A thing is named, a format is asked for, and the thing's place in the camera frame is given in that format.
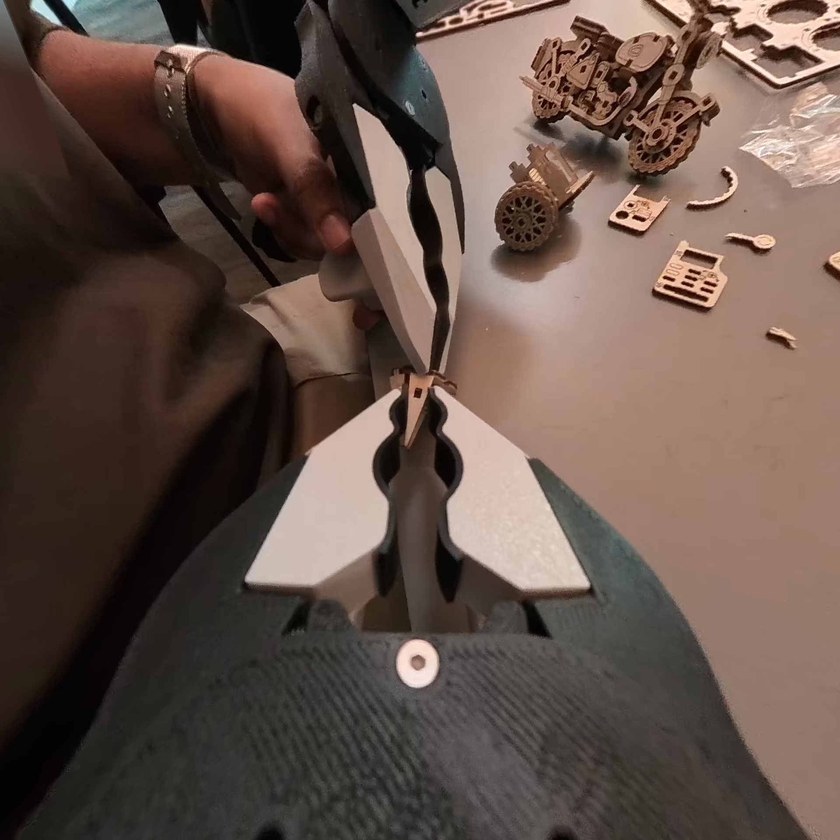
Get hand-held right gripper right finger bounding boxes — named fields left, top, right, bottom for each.
left=427, top=390, right=592, bottom=613

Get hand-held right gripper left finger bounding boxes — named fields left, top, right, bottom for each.
left=244, top=390, right=412, bottom=603

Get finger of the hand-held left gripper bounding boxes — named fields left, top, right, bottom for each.
left=353, top=105, right=439, bottom=373
left=425, top=171, right=465, bottom=376

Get small wooden model assembly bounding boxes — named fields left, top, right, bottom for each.
left=390, top=366, right=461, bottom=398

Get pointed wooden model piece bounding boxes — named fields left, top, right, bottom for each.
left=401, top=373, right=432, bottom=451

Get person's left forearm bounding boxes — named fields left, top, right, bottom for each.
left=36, top=23, right=198, bottom=168

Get person's left hand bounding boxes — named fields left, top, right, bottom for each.
left=193, top=62, right=383, bottom=330

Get wooden sidecar model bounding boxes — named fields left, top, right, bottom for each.
left=493, top=142, right=596, bottom=252

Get beige cloth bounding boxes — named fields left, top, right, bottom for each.
left=241, top=281, right=376, bottom=396

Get long wooden parts sheet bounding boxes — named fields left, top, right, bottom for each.
left=415, top=0, right=570, bottom=42

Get small rectangular wooden piece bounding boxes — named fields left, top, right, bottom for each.
left=607, top=185, right=671, bottom=235

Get slotted rectangular wooden piece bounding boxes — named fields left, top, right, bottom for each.
left=651, top=240, right=728, bottom=311

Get wooden motorcycle model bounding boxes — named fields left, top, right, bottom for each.
left=520, top=0, right=724, bottom=177

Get curved toothed wooden piece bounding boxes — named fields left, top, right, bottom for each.
left=686, top=167, right=740, bottom=211

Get clear plastic bag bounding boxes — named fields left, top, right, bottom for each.
left=740, top=84, right=840, bottom=189

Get wooden parts sheet round holes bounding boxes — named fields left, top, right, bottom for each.
left=645, top=0, right=840, bottom=91

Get black chair frame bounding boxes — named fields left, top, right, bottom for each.
left=164, top=182, right=284, bottom=290

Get beige woven wrist strap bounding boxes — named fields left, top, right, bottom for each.
left=153, top=44, right=232, bottom=186

